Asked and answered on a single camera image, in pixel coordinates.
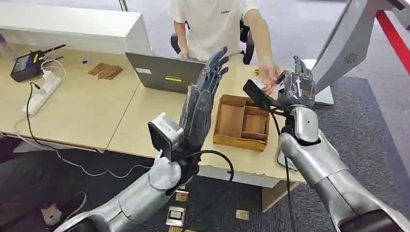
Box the person's left hand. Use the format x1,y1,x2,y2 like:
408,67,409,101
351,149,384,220
258,62,282,95

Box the robot left hand grey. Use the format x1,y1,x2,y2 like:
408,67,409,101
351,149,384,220
178,46,230,153

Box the robot right hand grey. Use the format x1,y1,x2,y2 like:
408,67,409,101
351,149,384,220
277,56,317,110

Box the grey laptop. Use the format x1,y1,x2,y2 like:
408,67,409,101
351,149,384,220
125,52,207,94

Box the black office chair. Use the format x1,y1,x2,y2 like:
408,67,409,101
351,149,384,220
170,18,256,66

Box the person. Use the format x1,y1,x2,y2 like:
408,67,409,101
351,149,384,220
169,0,261,62

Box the wooden card box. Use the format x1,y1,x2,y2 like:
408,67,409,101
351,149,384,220
213,94,270,152

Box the brown cardboard pieces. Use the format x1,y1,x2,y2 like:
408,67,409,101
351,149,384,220
88,62,124,81

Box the white framed card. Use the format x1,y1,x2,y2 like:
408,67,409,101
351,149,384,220
165,205,187,228

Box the wooden desk leg panel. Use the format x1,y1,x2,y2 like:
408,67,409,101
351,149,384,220
262,180,301,213

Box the white cabinet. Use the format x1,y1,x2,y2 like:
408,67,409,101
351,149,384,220
0,2,153,56

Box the white power strip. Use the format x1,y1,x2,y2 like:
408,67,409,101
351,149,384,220
21,70,64,116

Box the black handheld radio device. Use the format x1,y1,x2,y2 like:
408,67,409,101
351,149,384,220
10,44,67,83

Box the white shoe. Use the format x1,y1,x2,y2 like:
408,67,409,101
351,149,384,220
41,203,63,227

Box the left wrist camera pale box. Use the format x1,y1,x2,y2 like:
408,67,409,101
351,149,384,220
147,112,185,162

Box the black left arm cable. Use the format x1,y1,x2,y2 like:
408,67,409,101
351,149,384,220
166,149,235,196

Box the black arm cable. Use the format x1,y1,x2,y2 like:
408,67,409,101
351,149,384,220
270,111,297,232
166,149,235,196

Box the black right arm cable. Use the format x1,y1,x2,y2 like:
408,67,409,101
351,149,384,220
270,111,297,232

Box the white cable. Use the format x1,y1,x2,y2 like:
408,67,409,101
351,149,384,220
13,118,153,179

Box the black power cable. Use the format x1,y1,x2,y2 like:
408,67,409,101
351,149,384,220
25,82,61,152

